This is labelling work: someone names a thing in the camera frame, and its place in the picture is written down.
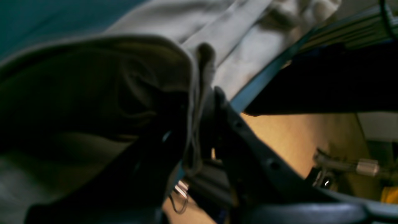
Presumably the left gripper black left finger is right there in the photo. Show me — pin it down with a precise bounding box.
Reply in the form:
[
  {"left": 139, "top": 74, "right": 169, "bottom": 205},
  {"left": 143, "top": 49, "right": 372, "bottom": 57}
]
[{"left": 25, "top": 93, "right": 188, "bottom": 224}]

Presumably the blue table cloth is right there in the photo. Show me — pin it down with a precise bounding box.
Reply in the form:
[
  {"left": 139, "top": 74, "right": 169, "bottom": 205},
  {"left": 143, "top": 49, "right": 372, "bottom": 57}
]
[{"left": 0, "top": 0, "right": 311, "bottom": 112}]

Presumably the beige T-shirt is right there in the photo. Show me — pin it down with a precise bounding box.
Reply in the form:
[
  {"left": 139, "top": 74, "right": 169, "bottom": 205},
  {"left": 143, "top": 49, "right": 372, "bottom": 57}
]
[{"left": 0, "top": 0, "right": 342, "bottom": 224}]

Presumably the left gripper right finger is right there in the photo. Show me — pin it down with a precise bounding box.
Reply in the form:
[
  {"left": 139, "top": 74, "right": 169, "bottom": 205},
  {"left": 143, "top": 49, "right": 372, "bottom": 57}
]
[{"left": 211, "top": 86, "right": 397, "bottom": 224}]

